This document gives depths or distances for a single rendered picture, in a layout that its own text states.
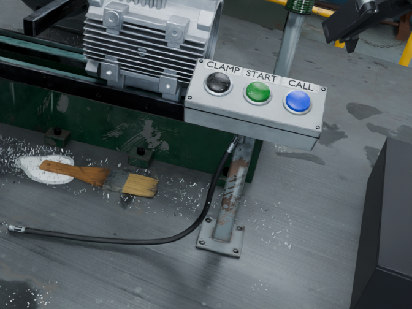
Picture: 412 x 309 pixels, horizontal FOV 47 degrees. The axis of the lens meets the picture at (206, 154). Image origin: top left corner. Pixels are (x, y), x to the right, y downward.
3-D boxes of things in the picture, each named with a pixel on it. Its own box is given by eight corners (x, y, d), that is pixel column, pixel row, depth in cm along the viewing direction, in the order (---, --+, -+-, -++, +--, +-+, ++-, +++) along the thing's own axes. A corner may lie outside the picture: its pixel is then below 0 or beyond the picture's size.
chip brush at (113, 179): (35, 174, 80) (35, 170, 79) (47, 158, 84) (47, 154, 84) (154, 199, 80) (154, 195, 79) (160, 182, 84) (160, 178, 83)
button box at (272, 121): (182, 122, 62) (183, 99, 57) (195, 80, 65) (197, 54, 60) (311, 152, 61) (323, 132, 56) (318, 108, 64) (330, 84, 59)
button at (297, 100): (281, 114, 58) (284, 106, 57) (285, 94, 60) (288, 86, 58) (305, 119, 58) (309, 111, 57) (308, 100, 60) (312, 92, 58)
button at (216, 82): (203, 95, 59) (203, 87, 57) (208, 76, 60) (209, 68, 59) (226, 101, 59) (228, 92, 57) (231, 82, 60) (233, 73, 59)
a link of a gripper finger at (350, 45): (358, 38, 55) (352, 40, 55) (353, 52, 61) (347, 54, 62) (352, 13, 55) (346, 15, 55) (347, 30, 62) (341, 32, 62)
